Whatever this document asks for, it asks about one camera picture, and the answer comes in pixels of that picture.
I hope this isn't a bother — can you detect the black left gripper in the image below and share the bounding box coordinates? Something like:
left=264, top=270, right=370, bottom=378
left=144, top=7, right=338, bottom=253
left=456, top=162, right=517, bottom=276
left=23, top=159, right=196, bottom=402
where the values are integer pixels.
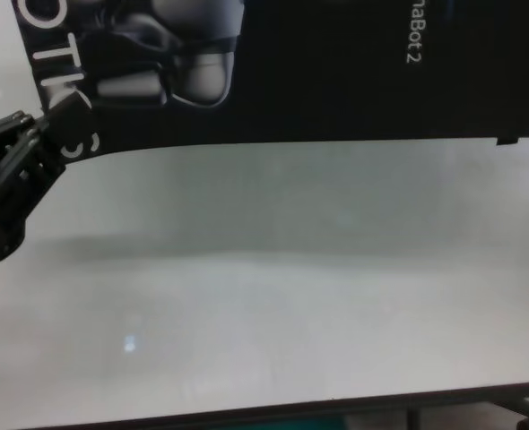
left=0, top=99, right=93, bottom=264

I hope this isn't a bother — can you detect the black robot poster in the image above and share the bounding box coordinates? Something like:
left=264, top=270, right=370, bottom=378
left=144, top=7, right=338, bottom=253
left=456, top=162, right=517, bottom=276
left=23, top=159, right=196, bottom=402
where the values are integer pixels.
left=11, top=0, right=529, bottom=158

